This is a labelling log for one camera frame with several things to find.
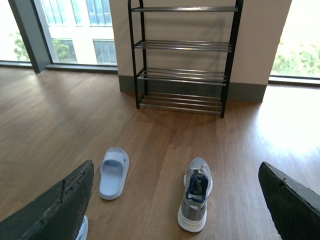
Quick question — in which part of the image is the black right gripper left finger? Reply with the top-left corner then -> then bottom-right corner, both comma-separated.
0,160 -> 94,240

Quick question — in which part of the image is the grey knit sneaker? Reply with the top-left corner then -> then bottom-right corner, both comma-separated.
177,157 -> 214,233

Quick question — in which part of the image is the light blue slide sandal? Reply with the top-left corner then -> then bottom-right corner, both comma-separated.
76,215 -> 89,240
99,147 -> 130,201

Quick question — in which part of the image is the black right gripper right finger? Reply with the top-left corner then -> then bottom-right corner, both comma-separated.
258,161 -> 320,240

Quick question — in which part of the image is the black metal shoe rack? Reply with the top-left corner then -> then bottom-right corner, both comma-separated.
127,0 -> 244,118

